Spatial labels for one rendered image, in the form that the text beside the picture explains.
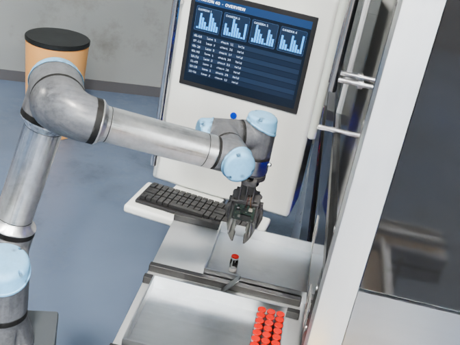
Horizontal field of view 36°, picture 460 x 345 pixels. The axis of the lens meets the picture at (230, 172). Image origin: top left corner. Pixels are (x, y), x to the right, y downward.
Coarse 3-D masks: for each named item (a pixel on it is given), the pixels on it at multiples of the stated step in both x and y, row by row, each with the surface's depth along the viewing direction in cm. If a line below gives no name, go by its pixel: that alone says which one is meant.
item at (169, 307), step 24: (168, 288) 176; (192, 288) 175; (144, 312) 167; (168, 312) 168; (192, 312) 170; (216, 312) 171; (240, 312) 173; (144, 336) 159; (168, 336) 160; (192, 336) 162; (216, 336) 163; (240, 336) 165
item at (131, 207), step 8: (192, 192) 243; (200, 192) 244; (216, 200) 241; (224, 200) 243; (128, 208) 227; (136, 208) 226; (144, 208) 227; (152, 208) 227; (144, 216) 226; (152, 216) 225; (160, 216) 224; (168, 216) 224; (168, 224) 224; (264, 224) 231
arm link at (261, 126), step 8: (256, 112) 169; (264, 112) 170; (248, 120) 167; (256, 120) 166; (264, 120) 165; (272, 120) 166; (248, 128) 166; (256, 128) 166; (264, 128) 166; (272, 128) 167; (248, 136) 166; (256, 136) 167; (264, 136) 167; (272, 136) 168; (248, 144) 167; (256, 144) 167; (264, 144) 168; (272, 144) 170; (256, 152) 169; (264, 152) 169; (256, 160) 170; (264, 160) 170
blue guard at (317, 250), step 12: (324, 132) 258; (324, 144) 239; (324, 156) 223; (324, 168) 208; (324, 180) 196; (324, 192) 185; (324, 204) 175; (324, 216) 166; (324, 228) 158; (312, 252) 180; (312, 264) 170; (312, 276) 162; (312, 288) 154; (312, 300) 148
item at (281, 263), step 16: (224, 224) 205; (224, 240) 202; (240, 240) 204; (256, 240) 205; (272, 240) 205; (288, 240) 204; (304, 240) 203; (224, 256) 195; (240, 256) 196; (256, 256) 198; (272, 256) 199; (288, 256) 201; (304, 256) 202; (208, 272) 182; (224, 272) 181; (240, 272) 189; (256, 272) 190; (272, 272) 192; (288, 272) 193; (304, 272) 194; (272, 288) 181; (288, 288) 180; (304, 288) 187
